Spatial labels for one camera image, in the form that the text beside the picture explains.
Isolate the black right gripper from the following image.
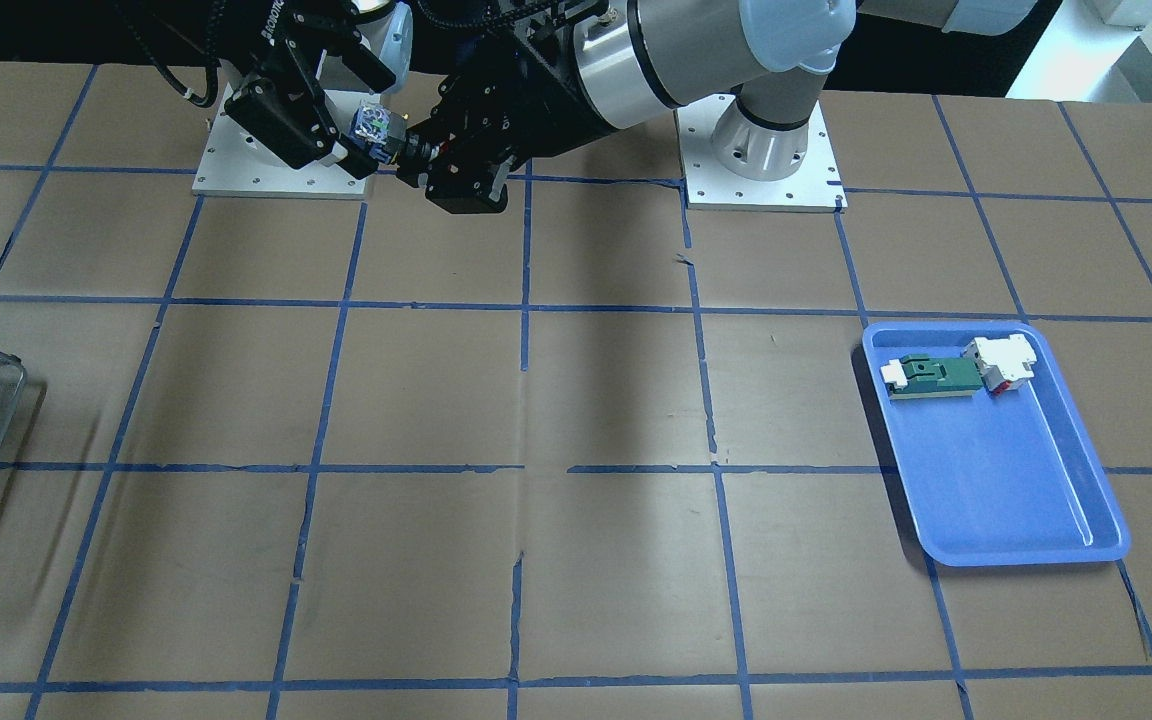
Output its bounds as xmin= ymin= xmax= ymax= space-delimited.
xmin=221 ymin=1 xmax=397 ymax=181

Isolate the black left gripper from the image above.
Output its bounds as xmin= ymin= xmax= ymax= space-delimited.
xmin=404 ymin=29 xmax=617 ymax=215

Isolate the red emergency stop button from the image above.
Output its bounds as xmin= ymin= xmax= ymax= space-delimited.
xmin=349 ymin=101 xmax=439 ymax=165

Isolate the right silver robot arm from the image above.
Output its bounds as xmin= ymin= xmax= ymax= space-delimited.
xmin=109 ymin=1 xmax=410 ymax=179

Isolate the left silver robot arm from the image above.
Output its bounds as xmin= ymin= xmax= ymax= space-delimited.
xmin=396 ymin=1 xmax=1033 ymax=214

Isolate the green relay module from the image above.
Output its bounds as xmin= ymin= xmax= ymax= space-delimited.
xmin=879 ymin=354 xmax=983 ymax=397

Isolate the white circuit breaker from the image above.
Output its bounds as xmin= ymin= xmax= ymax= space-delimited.
xmin=961 ymin=333 xmax=1038 ymax=396

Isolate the blue plastic tray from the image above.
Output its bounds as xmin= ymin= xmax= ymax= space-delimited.
xmin=861 ymin=320 xmax=1132 ymax=568

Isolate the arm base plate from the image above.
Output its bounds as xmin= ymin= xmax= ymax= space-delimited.
xmin=192 ymin=101 xmax=371 ymax=200
xmin=675 ymin=94 xmax=849 ymax=213

